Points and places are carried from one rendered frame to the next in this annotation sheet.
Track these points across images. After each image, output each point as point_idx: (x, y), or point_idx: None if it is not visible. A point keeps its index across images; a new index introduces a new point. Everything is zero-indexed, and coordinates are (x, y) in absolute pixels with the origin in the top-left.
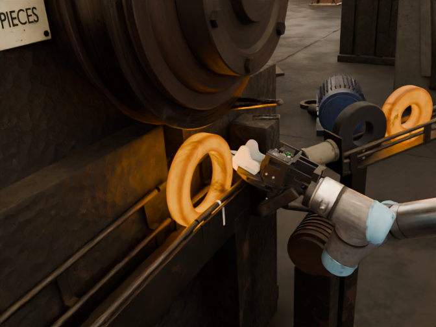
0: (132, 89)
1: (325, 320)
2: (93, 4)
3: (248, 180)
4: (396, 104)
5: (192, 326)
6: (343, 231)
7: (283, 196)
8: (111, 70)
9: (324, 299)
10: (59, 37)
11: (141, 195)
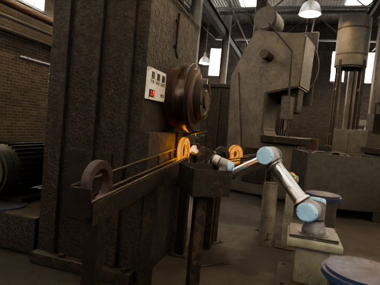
0: (182, 114)
1: (210, 216)
2: (180, 95)
3: (194, 154)
4: (232, 149)
5: (170, 206)
6: (221, 168)
7: (204, 159)
8: (178, 109)
9: (210, 207)
10: (164, 103)
11: (170, 149)
